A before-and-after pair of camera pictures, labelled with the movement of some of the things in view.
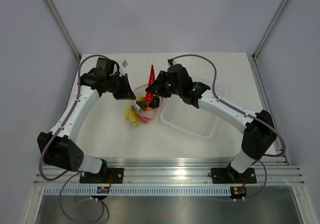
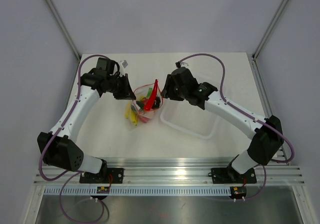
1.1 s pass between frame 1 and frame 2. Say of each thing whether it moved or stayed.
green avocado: stayed
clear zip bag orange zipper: stayed
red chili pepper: moved
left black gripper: stayed
